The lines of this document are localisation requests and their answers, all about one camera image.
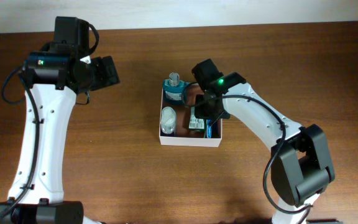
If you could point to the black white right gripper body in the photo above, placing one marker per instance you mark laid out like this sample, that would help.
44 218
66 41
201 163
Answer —
205 107

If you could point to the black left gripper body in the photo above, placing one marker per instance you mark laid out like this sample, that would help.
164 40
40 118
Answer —
99 74

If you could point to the blue toothbrush with clear cap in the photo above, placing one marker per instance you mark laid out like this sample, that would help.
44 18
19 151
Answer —
210 129

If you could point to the teal mouthwash bottle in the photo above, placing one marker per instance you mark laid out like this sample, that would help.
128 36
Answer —
173 89

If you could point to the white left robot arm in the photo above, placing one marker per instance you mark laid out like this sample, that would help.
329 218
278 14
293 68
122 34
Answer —
36 194

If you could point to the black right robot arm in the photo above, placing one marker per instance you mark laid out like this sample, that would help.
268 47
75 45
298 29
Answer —
300 167

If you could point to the pink open cardboard box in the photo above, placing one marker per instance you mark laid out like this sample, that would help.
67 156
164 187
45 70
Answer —
183 135

